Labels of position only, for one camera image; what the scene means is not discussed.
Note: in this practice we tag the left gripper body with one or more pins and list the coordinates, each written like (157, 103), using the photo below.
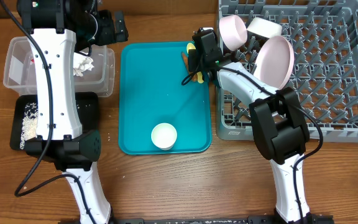
(105, 33)

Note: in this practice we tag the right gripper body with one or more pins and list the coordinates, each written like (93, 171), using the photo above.
(194, 59)

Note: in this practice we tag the yellow plastic spoon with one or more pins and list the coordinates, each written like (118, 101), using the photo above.
(198, 77)

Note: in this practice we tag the brown carrot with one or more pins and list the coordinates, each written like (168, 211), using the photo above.
(184, 59)

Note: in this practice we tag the pink bowl with rice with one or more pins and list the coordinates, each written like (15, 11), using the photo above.
(233, 32)

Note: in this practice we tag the white napkin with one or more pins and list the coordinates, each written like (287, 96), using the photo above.
(81, 64)

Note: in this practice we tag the white bowl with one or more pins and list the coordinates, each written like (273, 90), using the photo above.
(264, 28)

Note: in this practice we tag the large white plate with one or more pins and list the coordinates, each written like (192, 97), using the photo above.
(275, 61)

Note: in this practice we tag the white cup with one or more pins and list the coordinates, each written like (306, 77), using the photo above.
(164, 136)

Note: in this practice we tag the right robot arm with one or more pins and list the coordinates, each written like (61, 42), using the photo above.
(278, 122)

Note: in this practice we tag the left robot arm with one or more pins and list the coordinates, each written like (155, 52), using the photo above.
(57, 30)

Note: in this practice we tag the grey dishwasher rack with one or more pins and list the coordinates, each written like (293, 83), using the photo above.
(324, 35)

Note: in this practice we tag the teal serving tray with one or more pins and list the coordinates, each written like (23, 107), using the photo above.
(150, 93)

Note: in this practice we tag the black tray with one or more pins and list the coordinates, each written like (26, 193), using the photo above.
(87, 105)

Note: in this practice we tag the clear plastic bin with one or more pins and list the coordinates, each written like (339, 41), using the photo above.
(19, 70)

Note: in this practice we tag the spilled rice pile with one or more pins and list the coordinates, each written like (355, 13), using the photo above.
(29, 123)

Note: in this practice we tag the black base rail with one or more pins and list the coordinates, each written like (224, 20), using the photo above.
(264, 219)

